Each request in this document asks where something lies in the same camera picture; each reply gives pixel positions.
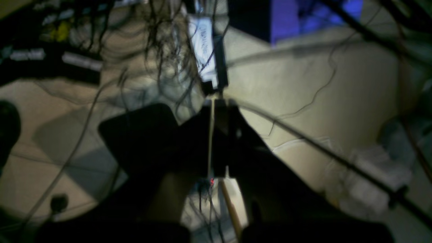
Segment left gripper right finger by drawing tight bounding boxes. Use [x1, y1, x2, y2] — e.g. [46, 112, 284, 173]
[227, 103, 395, 243]

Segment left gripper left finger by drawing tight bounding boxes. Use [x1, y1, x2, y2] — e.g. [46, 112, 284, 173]
[34, 103, 211, 243]

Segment white power strip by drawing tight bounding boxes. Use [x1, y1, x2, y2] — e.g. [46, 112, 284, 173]
[188, 16, 229, 96]

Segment floor cables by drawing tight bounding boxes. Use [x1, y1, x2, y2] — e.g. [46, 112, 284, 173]
[0, 0, 432, 230]

